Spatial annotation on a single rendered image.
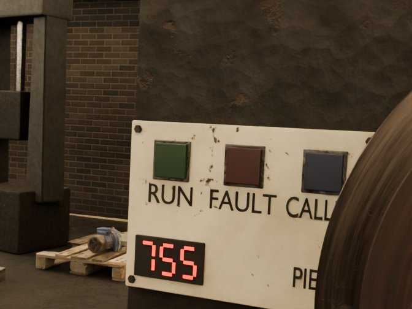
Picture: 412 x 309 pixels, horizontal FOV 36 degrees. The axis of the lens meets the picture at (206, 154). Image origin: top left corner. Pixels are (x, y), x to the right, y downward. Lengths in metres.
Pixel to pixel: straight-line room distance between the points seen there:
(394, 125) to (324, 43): 0.19
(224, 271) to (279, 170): 0.12
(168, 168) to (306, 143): 0.15
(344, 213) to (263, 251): 0.18
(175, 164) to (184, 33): 0.14
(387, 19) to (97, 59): 7.25
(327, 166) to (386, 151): 0.15
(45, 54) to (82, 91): 2.22
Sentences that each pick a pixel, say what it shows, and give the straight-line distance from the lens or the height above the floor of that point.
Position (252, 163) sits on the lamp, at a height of 1.20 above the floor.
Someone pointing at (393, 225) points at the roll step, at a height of 1.18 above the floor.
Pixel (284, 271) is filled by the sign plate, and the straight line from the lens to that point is 0.63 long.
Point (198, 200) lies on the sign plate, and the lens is 0.64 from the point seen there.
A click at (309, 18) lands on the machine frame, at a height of 1.35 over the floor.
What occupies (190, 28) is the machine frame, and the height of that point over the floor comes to 1.34.
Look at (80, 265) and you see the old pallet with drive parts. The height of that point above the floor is 0.08.
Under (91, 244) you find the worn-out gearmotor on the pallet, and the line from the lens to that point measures 5.11.
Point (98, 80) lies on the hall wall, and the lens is 7.77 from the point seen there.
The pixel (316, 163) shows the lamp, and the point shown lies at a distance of 0.60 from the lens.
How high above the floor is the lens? 1.24
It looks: 3 degrees down
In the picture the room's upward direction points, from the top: 3 degrees clockwise
